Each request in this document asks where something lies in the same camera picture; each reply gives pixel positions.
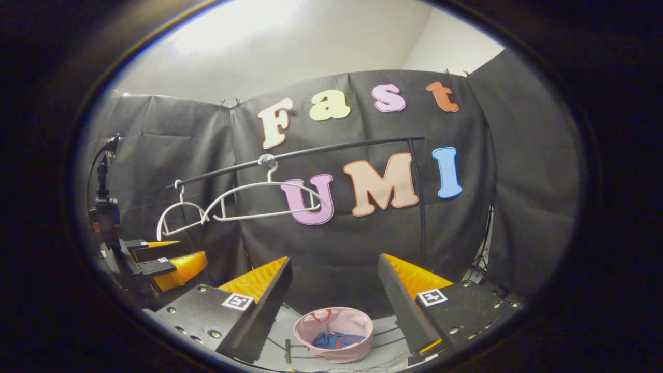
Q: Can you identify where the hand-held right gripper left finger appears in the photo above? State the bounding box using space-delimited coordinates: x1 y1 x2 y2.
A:
142 255 293 363

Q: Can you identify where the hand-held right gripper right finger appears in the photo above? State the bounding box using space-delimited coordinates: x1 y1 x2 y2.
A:
377 253 524 366

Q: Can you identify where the blue ribbed jacket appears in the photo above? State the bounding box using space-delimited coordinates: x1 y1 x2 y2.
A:
312 332 364 351

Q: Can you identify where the white hanger with taped hook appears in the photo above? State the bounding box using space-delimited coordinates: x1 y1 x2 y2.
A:
203 155 330 222

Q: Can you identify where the white plain clothes hanger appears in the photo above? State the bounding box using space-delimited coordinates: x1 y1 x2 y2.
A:
156 180 210 241

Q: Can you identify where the black clothes rack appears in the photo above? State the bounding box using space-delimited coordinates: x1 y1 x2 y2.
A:
167 136 430 363

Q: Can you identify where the black tripod stand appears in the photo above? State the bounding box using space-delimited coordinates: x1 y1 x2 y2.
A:
465 207 494 284

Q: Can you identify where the black backdrop cloth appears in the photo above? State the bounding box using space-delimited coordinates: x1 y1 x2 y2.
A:
78 48 581 317

